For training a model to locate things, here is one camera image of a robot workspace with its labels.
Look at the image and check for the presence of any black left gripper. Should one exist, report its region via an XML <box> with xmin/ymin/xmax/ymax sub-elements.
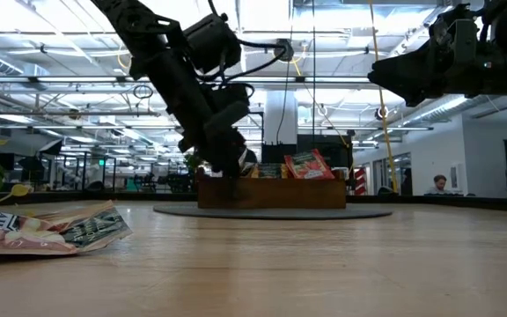
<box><xmin>160</xmin><ymin>70</ymin><xmax>260</xmax><ymax>179</ymax></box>

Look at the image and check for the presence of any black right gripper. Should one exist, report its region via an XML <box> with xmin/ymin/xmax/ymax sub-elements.
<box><xmin>366</xmin><ymin>30</ymin><xmax>496</xmax><ymax>108</ymax></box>

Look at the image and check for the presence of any yellow tea packet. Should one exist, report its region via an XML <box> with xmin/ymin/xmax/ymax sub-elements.
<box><xmin>255</xmin><ymin>162</ymin><xmax>288</xmax><ymax>180</ymax></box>

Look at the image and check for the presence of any red tea packet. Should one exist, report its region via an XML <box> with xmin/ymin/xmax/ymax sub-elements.
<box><xmin>283</xmin><ymin>148</ymin><xmax>337</xmax><ymax>181</ymax></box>

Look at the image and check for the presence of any brown wooden tea box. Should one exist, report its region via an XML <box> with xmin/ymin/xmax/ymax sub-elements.
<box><xmin>196</xmin><ymin>169</ymin><xmax>347</xmax><ymax>210</ymax></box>

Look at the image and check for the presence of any small background plant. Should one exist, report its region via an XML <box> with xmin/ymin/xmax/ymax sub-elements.
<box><xmin>182</xmin><ymin>151</ymin><xmax>206</xmax><ymax>173</ymax></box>

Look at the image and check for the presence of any black background cabinet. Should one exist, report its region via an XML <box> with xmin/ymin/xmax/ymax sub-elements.
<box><xmin>261</xmin><ymin>134</ymin><xmax>354</xmax><ymax>180</ymax></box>

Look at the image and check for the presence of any person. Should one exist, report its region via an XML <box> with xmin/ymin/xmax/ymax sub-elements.
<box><xmin>423</xmin><ymin>173</ymin><xmax>456</xmax><ymax>196</ymax></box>

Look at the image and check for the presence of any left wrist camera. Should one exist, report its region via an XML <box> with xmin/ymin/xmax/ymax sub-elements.
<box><xmin>202</xmin><ymin>82</ymin><xmax>254</xmax><ymax>133</ymax></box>

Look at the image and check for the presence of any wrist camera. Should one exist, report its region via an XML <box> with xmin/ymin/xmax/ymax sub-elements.
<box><xmin>445</xmin><ymin>18</ymin><xmax>479</xmax><ymax>61</ymax></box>
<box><xmin>202</xmin><ymin>82</ymin><xmax>254</xmax><ymax>133</ymax></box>

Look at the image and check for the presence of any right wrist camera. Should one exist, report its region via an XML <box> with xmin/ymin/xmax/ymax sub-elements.
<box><xmin>445</xmin><ymin>18</ymin><xmax>479</xmax><ymax>61</ymax></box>

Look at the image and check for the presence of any yellow hanging cable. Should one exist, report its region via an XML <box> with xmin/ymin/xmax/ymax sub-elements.
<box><xmin>366</xmin><ymin>0</ymin><xmax>400</xmax><ymax>195</ymax></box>

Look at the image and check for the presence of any red white striped post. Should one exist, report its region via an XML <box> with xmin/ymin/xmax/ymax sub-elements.
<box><xmin>353</xmin><ymin>166</ymin><xmax>368</xmax><ymax>196</ymax></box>

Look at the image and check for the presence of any black ceiling cord reel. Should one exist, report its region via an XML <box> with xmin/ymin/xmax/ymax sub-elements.
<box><xmin>272</xmin><ymin>38</ymin><xmax>296</xmax><ymax>63</ymax></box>

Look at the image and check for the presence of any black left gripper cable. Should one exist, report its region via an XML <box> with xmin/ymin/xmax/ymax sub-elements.
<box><xmin>207</xmin><ymin>0</ymin><xmax>289</xmax><ymax>85</ymax></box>

